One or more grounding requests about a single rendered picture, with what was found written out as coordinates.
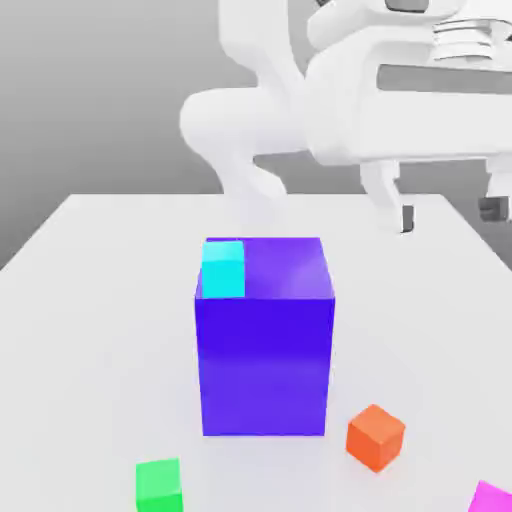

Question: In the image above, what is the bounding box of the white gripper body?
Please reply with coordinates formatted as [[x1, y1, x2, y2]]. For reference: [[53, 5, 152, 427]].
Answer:
[[306, 38, 512, 166]]

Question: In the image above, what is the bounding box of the small green cube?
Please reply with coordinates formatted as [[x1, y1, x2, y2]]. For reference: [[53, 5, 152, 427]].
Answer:
[[134, 457, 184, 512]]

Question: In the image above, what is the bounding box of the small magenta cube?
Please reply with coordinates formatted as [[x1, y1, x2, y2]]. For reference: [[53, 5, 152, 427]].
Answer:
[[467, 479, 512, 512]]

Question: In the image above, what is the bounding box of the small orange cube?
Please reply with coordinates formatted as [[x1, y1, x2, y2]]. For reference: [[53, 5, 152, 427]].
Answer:
[[345, 403, 407, 474]]

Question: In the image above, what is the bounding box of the small cyan cube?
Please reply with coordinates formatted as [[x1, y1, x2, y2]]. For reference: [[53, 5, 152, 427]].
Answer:
[[200, 239, 246, 300]]

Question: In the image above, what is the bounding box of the large purple box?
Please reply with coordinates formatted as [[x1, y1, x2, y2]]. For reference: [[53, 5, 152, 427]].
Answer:
[[194, 236, 336, 438]]

